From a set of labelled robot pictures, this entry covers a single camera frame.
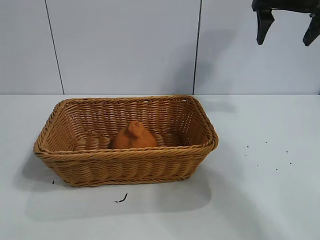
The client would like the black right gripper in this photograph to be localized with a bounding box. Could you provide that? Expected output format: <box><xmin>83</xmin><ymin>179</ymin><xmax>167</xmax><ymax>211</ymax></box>
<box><xmin>251</xmin><ymin>0</ymin><xmax>320</xmax><ymax>47</ymax></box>

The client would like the bumpy orange fruit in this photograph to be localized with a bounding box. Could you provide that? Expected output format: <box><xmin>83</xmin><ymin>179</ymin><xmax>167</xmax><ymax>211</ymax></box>
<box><xmin>111</xmin><ymin>120</ymin><xmax>159</xmax><ymax>150</ymax></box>

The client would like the brown woven wicker basket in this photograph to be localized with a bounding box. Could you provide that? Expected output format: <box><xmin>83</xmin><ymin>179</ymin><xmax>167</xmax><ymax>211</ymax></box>
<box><xmin>33</xmin><ymin>94</ymin><xmax>220</xmax><ymax>188</ymax></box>

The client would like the small black curved scrap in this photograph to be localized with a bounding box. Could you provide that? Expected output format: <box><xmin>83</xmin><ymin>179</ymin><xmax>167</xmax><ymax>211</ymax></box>
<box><xmin>114</xmin><ymin>192</ymin><xmax>129</xmax><ymax>204</ymax></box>

